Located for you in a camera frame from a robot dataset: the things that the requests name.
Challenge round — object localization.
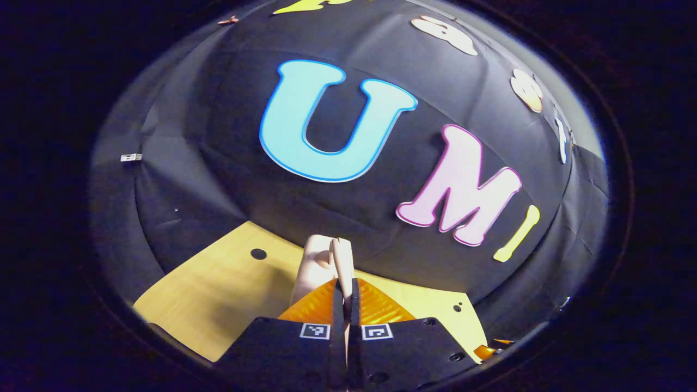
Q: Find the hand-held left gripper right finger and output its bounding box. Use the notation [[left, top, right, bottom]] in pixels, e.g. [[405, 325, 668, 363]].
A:
[[348, 278, 480, 392]]

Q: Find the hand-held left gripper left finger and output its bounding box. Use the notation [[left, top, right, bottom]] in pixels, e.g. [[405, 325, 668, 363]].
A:
[[215, 279, 349, 392]]

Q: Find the pale pink suitcase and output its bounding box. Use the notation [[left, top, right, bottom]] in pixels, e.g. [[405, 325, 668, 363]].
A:
[[289, 235, 356, 308]]

